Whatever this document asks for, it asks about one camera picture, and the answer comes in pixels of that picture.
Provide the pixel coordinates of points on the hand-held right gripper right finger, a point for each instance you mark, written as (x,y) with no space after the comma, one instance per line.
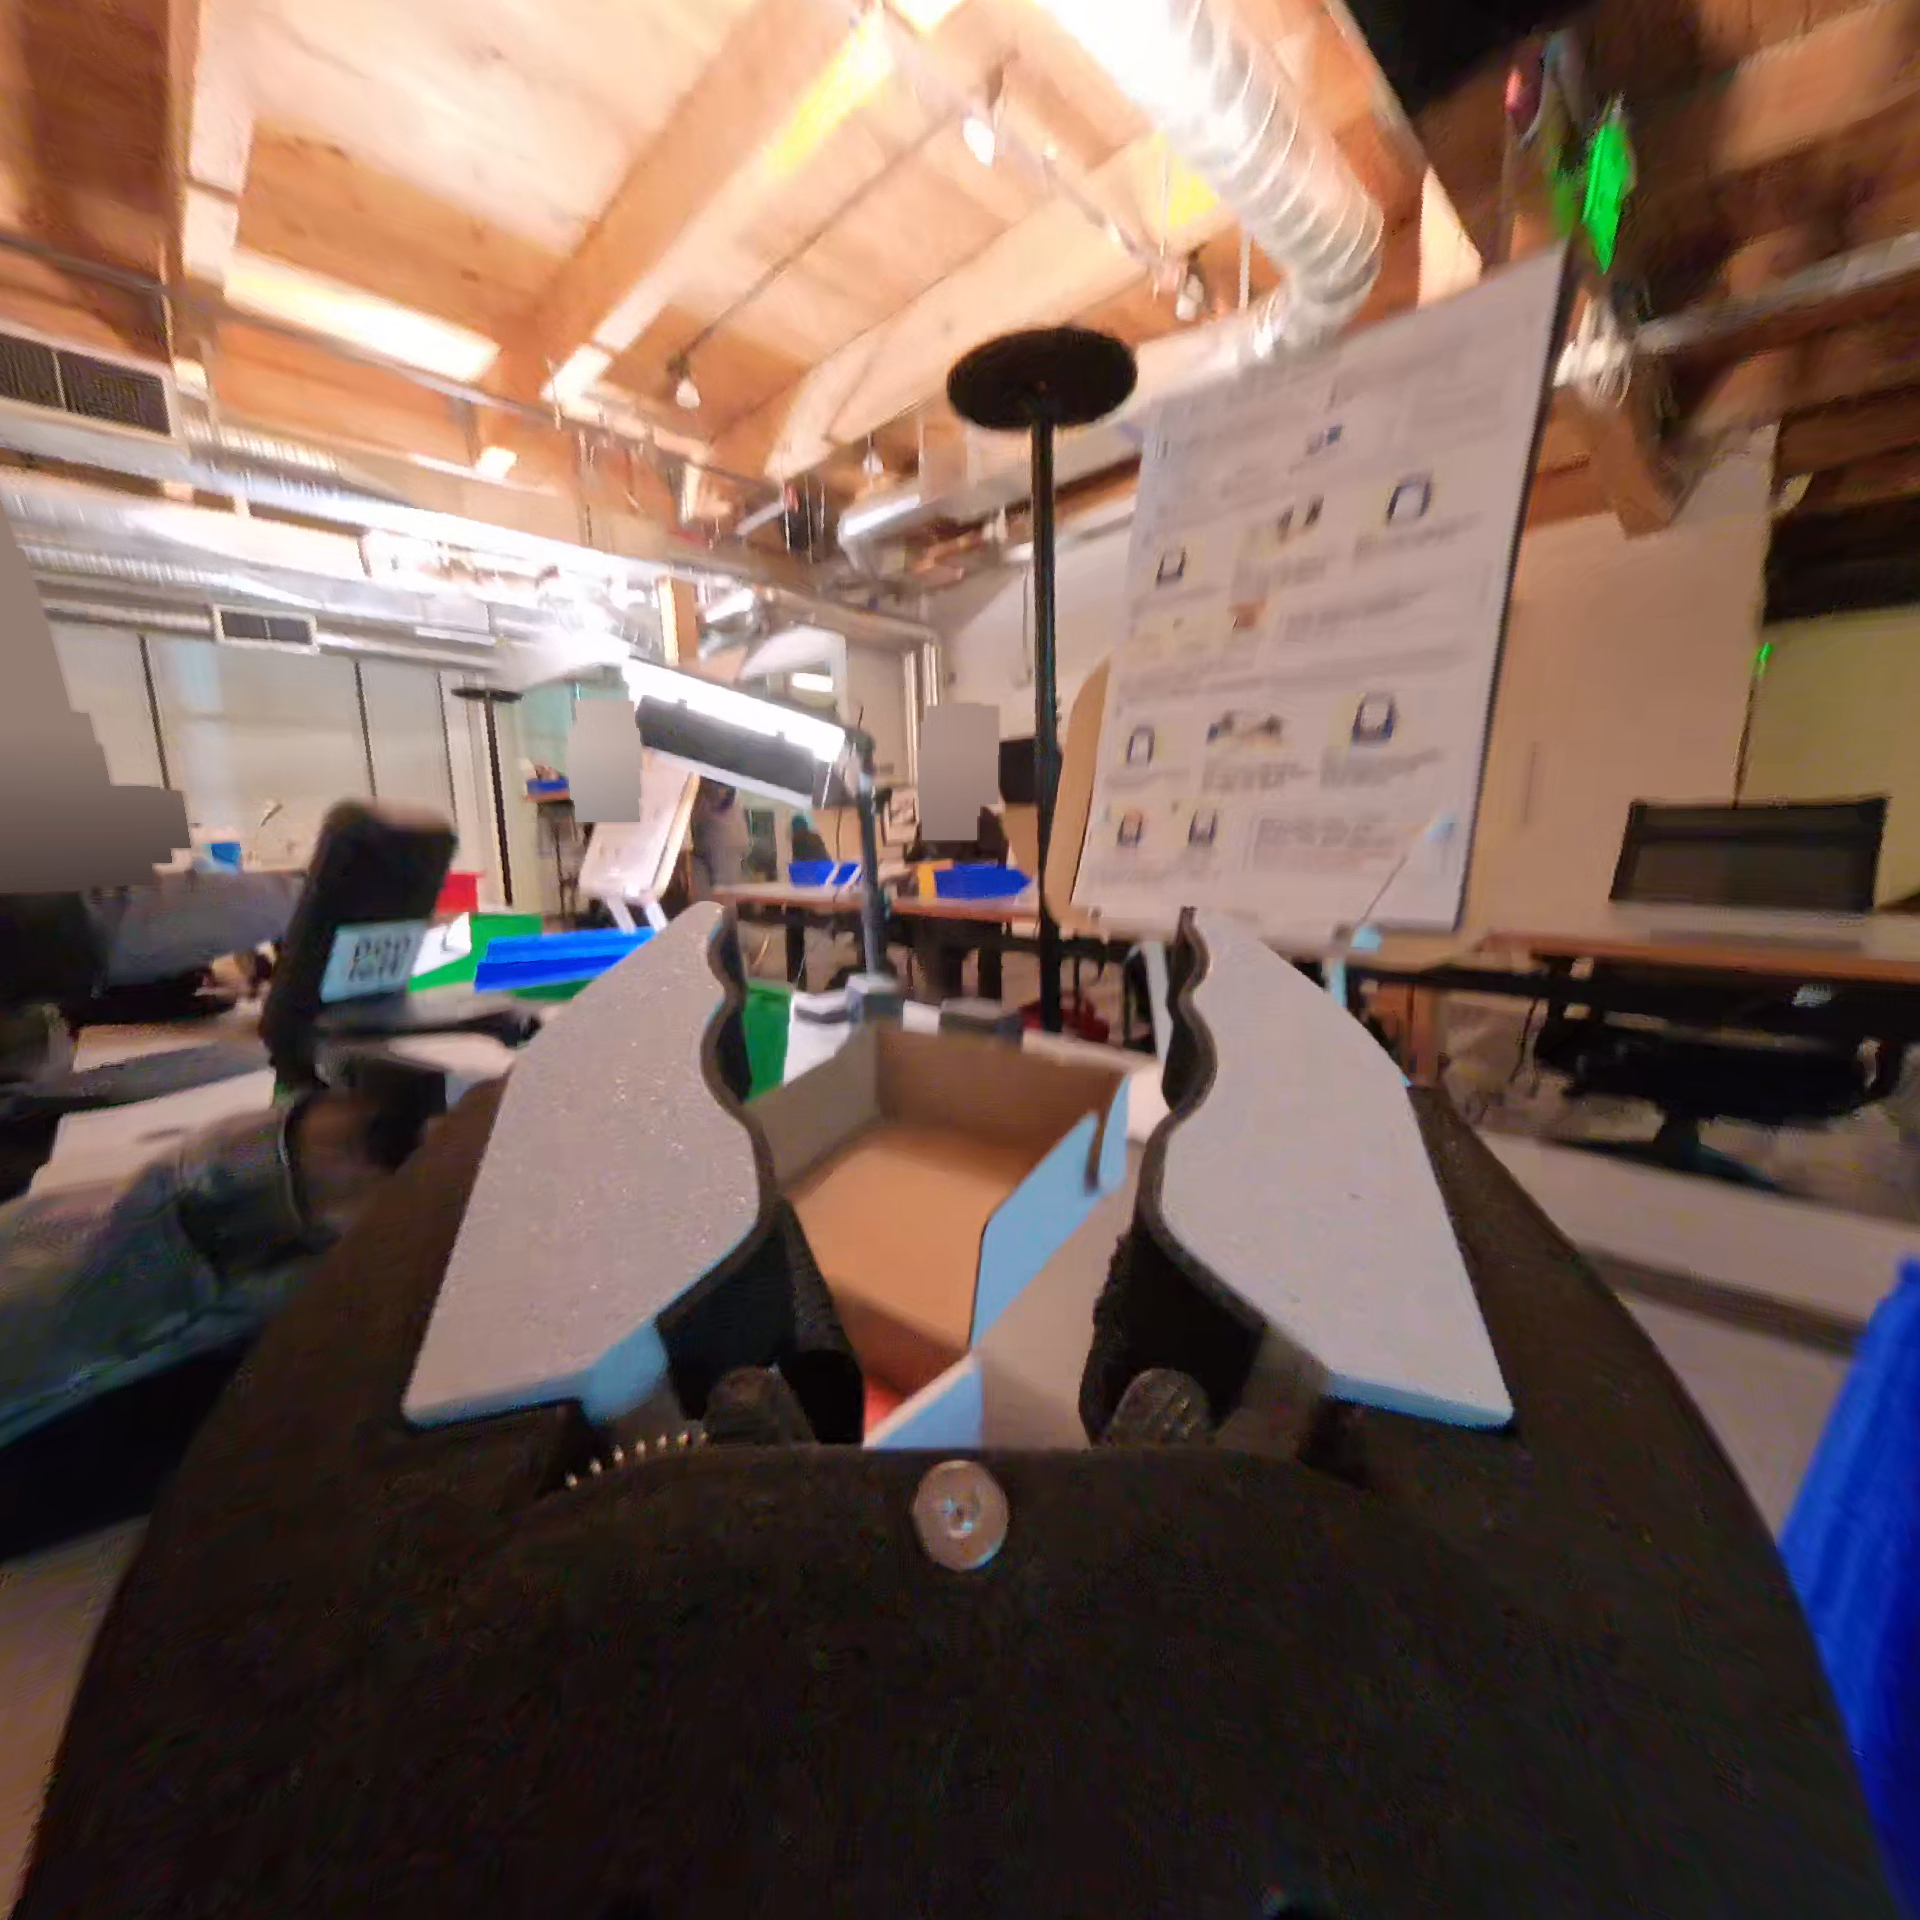
(1320,1201)

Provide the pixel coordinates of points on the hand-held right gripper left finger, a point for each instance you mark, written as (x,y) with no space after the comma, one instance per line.
(600,1185)

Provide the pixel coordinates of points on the cardboard mailer box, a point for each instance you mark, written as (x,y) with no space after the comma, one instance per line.
(932,1201)

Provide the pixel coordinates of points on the blue plastic bin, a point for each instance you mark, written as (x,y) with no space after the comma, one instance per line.
(1868,1560)

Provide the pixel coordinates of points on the grey desk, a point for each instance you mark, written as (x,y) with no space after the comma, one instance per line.
(1652,1319)

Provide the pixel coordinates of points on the black desk lamp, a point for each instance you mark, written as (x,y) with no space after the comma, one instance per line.
(750,743)

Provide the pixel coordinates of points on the green storage bin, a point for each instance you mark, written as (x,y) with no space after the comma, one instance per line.
(480,945)

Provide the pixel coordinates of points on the blue storage bin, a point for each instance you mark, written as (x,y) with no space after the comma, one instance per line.
(564,957)

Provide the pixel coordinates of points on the brown backing board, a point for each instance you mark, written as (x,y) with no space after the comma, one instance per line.
(1074,797)

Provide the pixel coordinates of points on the black mesh office chair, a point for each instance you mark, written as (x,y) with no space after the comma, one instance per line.
(1741,974)

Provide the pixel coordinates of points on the long wooden table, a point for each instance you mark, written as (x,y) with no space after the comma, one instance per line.
(1725,945)

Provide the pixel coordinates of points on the printed instruction sheet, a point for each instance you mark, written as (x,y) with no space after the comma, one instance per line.
(1320,600)

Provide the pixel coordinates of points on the black pole with round disc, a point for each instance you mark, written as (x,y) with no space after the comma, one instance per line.
(1043,600)

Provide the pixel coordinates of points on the green exit sign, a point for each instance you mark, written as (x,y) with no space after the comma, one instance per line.
(1604,181)

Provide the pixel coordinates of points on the wall air vent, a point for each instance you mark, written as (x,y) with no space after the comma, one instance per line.
(83,382)

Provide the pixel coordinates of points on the silver air duct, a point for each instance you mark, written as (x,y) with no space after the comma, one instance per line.
(1290,166)

